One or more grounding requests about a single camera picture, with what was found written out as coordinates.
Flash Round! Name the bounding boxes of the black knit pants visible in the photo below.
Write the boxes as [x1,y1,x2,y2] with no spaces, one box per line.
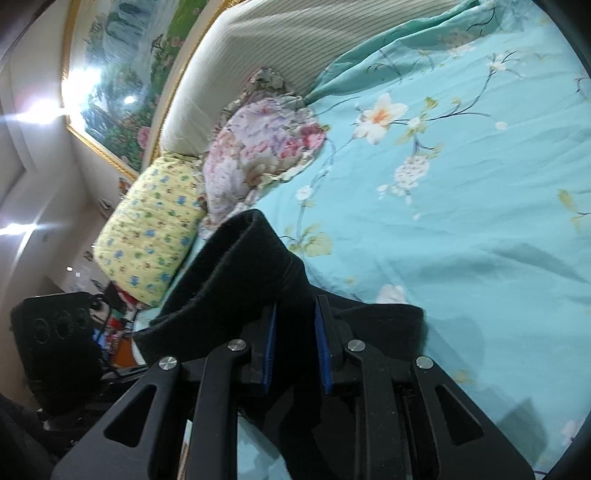
[132,208,426,480]

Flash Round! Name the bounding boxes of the yellow cartoon print pillow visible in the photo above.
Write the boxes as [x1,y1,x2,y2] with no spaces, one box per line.
[92,152,206,307]

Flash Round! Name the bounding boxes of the teal floral bed quilt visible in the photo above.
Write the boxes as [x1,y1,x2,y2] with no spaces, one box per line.
[257,1,590,479]

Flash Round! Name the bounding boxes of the pink floral pillow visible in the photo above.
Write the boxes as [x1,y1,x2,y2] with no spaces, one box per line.
[199,68,327,238]

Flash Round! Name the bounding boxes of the gold framed landscape painting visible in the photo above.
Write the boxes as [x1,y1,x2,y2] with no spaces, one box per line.
[61,1,235,179]

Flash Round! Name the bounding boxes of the striped padded headboard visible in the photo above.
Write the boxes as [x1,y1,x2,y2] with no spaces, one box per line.
[158,0,455,155]

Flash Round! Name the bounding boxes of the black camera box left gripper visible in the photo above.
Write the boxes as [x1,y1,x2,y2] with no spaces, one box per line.
[10,292,103,419]

